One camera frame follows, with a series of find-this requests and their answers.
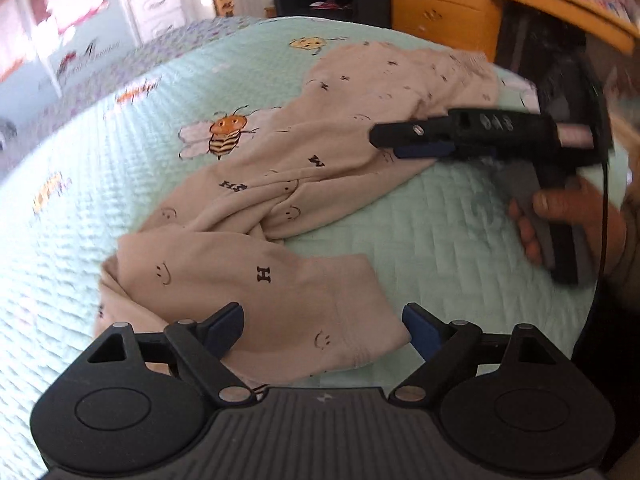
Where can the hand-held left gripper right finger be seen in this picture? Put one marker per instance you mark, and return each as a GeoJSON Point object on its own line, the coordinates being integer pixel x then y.
{"type": "Point", "coordinates": [418, 330]}

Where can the green bee-print quilt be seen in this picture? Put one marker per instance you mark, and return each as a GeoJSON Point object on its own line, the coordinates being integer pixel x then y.
{"type": "Point", "coordinates": [100, 185]}

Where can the white drawer cabinet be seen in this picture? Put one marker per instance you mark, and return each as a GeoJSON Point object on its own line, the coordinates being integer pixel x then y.
{"type": "Point", "coordinates": [156, 9]}

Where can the person's right hand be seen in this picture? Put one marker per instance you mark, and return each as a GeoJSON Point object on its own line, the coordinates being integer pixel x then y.
{"type": "Point", "coordinates": [560, 202]}

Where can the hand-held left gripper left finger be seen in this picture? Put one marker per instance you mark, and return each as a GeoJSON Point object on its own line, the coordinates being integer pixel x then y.
{"type": "Point", "coordinates": [228, 326]}

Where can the beige printed pants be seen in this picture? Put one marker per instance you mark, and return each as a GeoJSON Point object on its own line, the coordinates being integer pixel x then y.
{"type": "Point", "coordinates": [280, 200]}

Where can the yellow wooden desk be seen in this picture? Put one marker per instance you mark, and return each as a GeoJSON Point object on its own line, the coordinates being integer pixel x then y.
{"type": "Point", "coordinates": [450, 5]}

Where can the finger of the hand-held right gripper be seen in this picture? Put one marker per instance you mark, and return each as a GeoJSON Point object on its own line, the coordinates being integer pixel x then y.
{"type": "Point", "coordinates": [425, 150]}
{"type": "Point", "coordinates": [400, 132]}

